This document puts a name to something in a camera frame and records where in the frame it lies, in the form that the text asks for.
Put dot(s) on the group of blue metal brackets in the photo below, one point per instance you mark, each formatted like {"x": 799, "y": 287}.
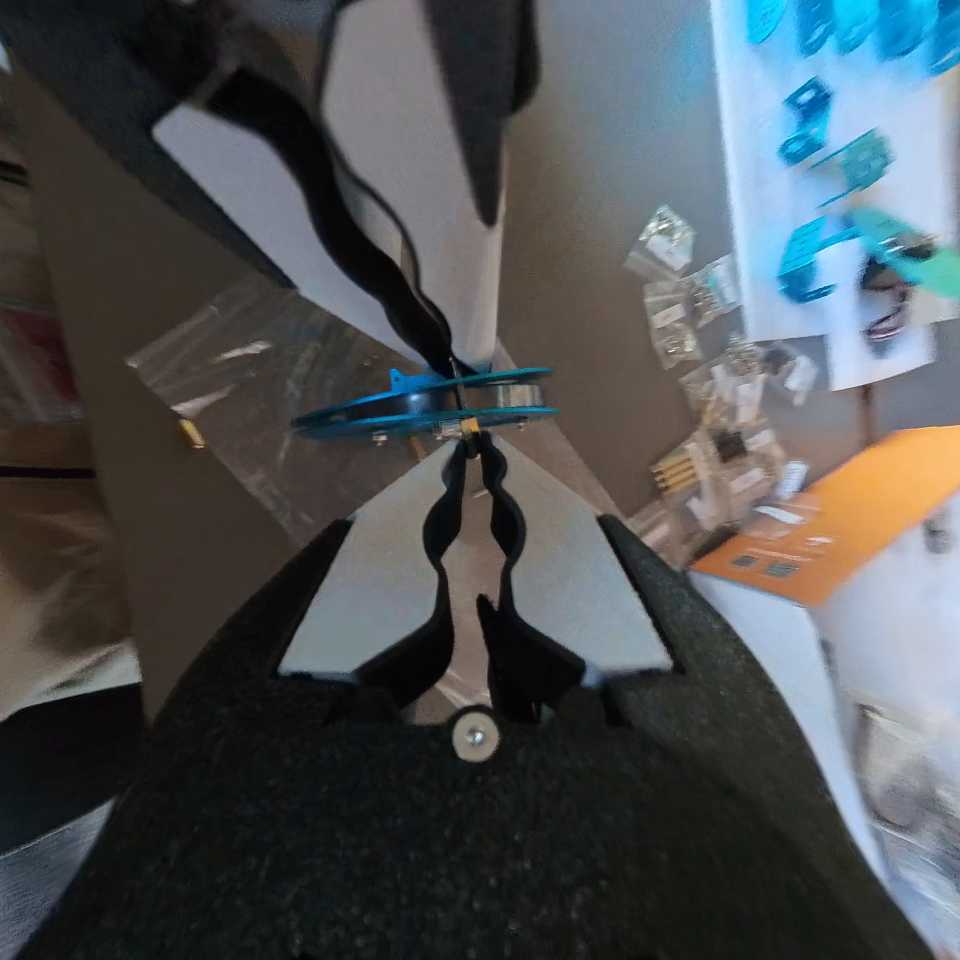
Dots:
{"x": 806, "y": 255}

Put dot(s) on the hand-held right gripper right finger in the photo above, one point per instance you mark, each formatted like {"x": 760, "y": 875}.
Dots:
{"x": 577, "y": 592}

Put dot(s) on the blue round turntable assembly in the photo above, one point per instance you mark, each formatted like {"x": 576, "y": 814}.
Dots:
{"x": 352, "y": 411}

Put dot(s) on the person's beige jacket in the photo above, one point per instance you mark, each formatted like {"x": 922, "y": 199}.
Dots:
{"x": 45, "y": 562}

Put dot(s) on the white and orange cardboard box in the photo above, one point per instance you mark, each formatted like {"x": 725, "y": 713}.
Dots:
{"x": 862, "y": 510}

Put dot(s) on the white paper sheet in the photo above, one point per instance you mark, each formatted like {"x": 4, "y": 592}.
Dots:
{"x": 750, "y": 225}

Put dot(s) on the pile of small hardware bags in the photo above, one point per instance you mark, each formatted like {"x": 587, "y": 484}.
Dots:
{"x": 720, "y": 420}

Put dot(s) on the clear plastic bag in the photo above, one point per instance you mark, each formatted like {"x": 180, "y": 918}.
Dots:
{"x": 247, "y": 420}

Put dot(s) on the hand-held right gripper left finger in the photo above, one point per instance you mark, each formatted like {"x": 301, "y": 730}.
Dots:
{"x": 375, "y": 585}

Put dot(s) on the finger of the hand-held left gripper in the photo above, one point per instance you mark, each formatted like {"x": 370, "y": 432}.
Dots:
{"x": 247, "y": 195}
{"x": 397, "y": 112}

